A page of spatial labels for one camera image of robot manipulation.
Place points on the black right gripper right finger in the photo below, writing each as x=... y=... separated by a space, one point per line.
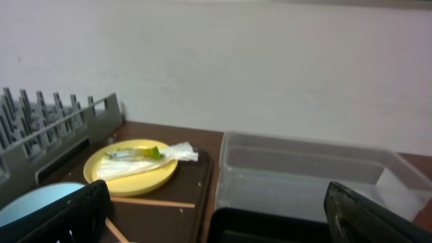
x=354 y=218

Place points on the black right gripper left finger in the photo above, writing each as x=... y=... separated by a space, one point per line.
x=77 y=217

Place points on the green snack wrapper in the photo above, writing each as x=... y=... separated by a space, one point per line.
x=134 y=154

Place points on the black waste tray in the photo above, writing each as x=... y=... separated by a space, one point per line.
x=235 y=225

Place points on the wooden chopstick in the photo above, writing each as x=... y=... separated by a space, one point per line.
x=115 y=231
x=140 y=201

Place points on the light blue bowl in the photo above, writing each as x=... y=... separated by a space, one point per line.
x=37 y=199

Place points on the yellow plate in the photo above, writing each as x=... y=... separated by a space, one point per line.
x=133 y=185

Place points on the grey dish rack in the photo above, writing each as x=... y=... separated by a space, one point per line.
x=35 y=136

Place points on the dark brown serving tray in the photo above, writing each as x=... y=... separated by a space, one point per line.
x=171 y=213

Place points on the clear plastic bin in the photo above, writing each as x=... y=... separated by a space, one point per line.
x=289 y=177

